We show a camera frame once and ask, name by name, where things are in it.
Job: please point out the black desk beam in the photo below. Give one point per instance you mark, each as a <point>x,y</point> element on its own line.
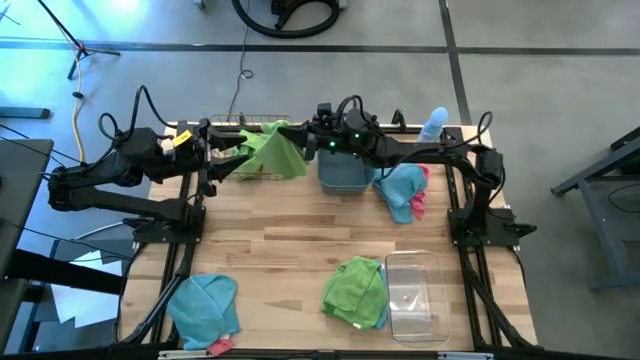
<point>65,272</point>

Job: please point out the black clamp hook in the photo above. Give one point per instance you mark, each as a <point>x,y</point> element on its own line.
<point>398,119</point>

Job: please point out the small black clamp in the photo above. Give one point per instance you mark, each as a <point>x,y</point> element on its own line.
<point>242,119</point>

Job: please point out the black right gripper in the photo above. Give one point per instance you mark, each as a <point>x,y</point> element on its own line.
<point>335,136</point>

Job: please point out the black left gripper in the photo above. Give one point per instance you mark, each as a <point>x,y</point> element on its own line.
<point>192,150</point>

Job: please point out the clear plastic bin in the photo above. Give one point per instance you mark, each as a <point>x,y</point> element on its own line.
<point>417,300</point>

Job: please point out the pink microfiber towel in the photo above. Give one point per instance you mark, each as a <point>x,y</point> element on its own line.
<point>220,347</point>
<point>420,202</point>

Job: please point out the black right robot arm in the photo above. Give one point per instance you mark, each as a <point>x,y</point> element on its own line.
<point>425,152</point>

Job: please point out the silver rail bracket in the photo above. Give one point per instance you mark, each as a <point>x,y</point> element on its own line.
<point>182,355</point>
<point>465,356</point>

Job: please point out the light blue spray bottle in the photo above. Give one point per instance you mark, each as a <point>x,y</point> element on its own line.
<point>434,122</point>

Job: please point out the black floor bar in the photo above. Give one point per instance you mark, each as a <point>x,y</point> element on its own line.
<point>25,113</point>

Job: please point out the black tripod stand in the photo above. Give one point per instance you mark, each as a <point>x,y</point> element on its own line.
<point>80,50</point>

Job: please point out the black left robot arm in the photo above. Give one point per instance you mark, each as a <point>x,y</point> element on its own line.
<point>100,197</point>

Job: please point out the grey metal cart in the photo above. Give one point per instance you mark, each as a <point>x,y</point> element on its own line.
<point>610,235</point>

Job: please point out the blue microfiber towel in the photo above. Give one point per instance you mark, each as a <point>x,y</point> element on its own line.
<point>384,317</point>
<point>397,187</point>
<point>205,310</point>

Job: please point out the black aluminium table frame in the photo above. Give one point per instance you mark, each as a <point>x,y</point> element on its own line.
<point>350,356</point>

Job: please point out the dark grey desk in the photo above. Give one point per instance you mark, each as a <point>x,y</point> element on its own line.
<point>20,190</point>

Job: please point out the blue-grey plastic bin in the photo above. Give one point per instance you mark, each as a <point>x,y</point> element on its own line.
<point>345,177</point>

